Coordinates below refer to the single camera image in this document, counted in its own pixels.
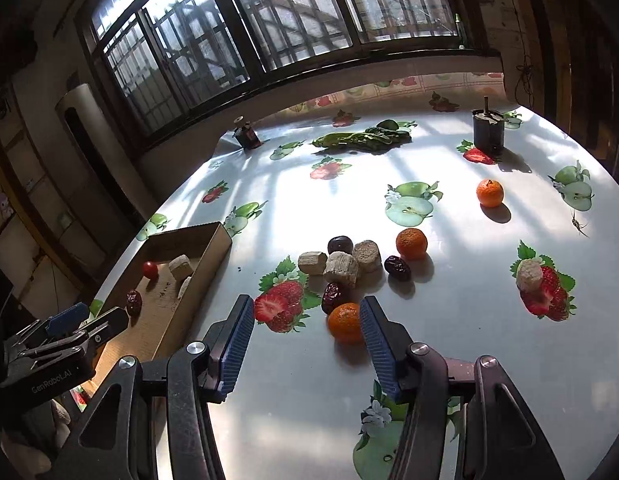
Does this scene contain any wooden cabinet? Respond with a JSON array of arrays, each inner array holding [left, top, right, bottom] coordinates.
[[0, 85, 135, 321]]

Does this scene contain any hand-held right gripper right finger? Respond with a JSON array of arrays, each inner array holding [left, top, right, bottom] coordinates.
[[359, 296, 565, 480]]

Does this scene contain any orange tangerine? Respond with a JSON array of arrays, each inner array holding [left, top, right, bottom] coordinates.
[[327, 302, 365, 345], [395, 228, 429, 261], [476, 178, 505, 208]]

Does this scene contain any barred window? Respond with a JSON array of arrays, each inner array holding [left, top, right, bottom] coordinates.
[[74, 0, 490, 151]]

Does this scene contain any fruit-print tablecloth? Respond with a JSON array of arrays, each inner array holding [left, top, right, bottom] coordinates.
[[86, 72, 619, 480]]

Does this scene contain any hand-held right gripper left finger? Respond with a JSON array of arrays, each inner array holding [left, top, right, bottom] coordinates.
[[49, 294, 256, 480]]

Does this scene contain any large black cylindrical motor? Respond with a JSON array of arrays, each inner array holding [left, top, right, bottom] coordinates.
[[471, 95, 505, 156]]

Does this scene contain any wooden door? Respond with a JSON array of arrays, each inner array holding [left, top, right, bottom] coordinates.
[[509, 0, 619, 171]]

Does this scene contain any green leafy vegetable bunch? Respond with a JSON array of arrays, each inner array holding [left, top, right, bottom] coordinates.
[[312, 119, 413, 153]]

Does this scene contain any small black motor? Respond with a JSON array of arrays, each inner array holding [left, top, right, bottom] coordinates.
[[232, 116, 262, 151]]

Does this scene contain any brown cardboard box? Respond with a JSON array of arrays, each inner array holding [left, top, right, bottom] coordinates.
[[82, 221, 233, 396]]

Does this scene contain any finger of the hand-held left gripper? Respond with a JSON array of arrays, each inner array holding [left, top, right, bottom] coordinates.
[[19, 307, 130, 361], [9, 302, 91, 348]]

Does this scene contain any white standing air conditioner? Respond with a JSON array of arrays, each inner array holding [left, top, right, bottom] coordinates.
[[55, 82, 155, 221]]

